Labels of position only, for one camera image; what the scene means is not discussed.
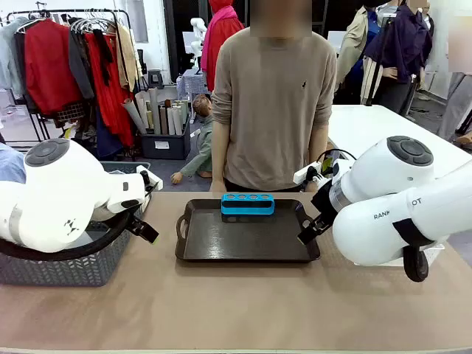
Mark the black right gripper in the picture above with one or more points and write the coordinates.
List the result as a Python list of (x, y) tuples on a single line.
[(326, 201)]

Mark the red jacket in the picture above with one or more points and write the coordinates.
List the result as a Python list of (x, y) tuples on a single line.
[(48, 62)]

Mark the mannequin in beige trench coat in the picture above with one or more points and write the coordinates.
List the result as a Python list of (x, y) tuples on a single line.
[(354, 48)]

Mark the black storage bin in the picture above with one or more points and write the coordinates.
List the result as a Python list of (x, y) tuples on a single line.
[(166, 145)]

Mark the checkered cloth table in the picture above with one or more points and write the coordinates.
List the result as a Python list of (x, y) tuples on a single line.
[(190, 85)]

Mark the tall gray paper roll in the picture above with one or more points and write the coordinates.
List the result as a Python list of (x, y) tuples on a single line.
[(155, 110)]

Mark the white background table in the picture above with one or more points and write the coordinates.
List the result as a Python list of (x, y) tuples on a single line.
[(387, 125)]

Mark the black hanging scarf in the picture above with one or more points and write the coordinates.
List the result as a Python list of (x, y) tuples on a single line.
[(104, 55)]

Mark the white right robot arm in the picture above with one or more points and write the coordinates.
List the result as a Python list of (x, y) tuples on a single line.
[(387, 221)]

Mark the child mannequin in green shirt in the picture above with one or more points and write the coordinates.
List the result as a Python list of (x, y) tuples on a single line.
[(204, 147)]

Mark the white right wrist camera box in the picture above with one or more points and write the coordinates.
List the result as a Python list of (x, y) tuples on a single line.
[(301, 175)]

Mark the cream paper roll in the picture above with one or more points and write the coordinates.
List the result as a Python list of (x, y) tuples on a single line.
[(143, 110)]

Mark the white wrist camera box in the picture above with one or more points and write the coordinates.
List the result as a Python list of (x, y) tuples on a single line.
[(153, 180), (301, 175)]

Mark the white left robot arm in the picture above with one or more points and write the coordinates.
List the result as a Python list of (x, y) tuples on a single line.
[(55, 191)]

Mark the beige hanging garment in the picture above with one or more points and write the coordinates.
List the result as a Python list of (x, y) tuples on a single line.
[(128, 55)]

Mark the person's left forearm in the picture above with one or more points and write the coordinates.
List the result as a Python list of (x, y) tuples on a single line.
[(319, 144)]

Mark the person's right hand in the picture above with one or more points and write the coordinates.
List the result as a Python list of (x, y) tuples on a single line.
[(218, 186)]

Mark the black metal clothes rack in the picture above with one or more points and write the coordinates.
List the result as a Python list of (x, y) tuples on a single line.
[(123, 22)]

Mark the black tripod stand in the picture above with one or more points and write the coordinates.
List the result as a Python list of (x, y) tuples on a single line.
[(380, 55)]

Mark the person's right forearm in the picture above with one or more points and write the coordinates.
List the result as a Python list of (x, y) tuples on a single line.
[(220, 155)]

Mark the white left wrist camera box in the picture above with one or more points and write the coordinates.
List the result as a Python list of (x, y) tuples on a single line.
[(153, 180)]

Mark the gray woven basket with label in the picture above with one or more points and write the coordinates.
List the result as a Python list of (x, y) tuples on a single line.
[(121, 167)]

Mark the white paper roll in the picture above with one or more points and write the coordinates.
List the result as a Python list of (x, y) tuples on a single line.
[(170, 121), (177, 121)]

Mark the large gray woven basket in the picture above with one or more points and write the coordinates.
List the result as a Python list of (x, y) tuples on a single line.
[(73, 273)]

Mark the mannequin in red coat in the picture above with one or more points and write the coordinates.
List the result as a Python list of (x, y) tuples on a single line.
[(221, 37)]

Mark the bystander in gray trousers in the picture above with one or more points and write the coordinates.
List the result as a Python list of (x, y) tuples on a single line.
[(455, 103)]

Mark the person's left hand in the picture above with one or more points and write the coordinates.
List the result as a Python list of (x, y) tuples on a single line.
[(312, 187)]

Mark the brown paper roll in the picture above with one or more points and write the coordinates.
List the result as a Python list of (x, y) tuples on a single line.
[(163, 121)]

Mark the person in blue shirt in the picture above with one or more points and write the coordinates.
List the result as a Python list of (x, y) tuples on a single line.
[(11, 166)]

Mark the dark brown plastic tray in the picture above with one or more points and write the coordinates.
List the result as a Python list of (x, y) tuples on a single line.
[(239, 239)]

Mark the blue test tube rack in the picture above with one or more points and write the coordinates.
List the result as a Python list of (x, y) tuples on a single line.
[(247, 208)]

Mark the dark gray stool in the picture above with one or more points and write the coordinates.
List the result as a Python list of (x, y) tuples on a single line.
[(155, 79)]

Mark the red pleated dress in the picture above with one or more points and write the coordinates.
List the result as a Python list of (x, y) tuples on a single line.
[(107, 103)]

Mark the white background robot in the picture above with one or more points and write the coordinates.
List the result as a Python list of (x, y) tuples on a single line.
[(199, 33)]

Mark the person in beige sweater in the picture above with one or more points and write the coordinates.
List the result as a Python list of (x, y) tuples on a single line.
[(273, 110)]

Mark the white perforated plastic basket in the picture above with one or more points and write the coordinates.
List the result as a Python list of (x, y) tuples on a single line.
[(437, 252)]

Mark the light gray hanging garment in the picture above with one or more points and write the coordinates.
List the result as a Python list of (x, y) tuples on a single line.
[(9, 55)]

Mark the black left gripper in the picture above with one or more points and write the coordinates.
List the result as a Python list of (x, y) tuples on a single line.
[(133, 215)]

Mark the dark gray hanging garment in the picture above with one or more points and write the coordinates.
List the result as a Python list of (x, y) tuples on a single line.
[(81, 70)]

